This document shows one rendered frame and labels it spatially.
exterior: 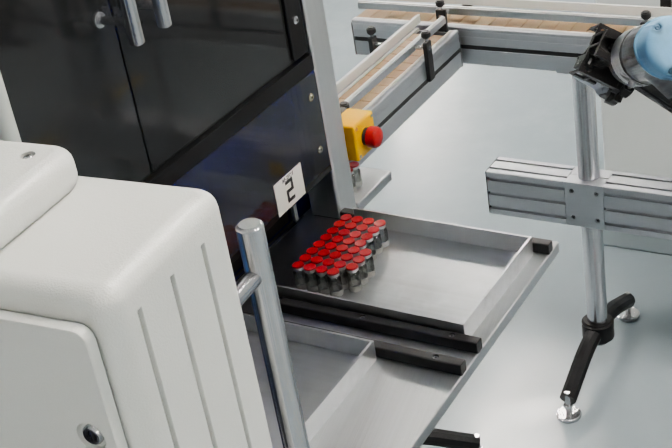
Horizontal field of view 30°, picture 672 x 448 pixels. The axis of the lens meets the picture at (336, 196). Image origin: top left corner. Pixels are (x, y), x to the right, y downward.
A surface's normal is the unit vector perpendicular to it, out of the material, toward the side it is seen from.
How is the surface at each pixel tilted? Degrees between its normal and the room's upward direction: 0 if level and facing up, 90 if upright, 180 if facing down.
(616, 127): 90
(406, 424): 0
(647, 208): 90
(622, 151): 90
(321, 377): 0
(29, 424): 90
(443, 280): 0
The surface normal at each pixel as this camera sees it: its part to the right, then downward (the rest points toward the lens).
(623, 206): -0.50, 0.48
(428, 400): -0.14, -0.86
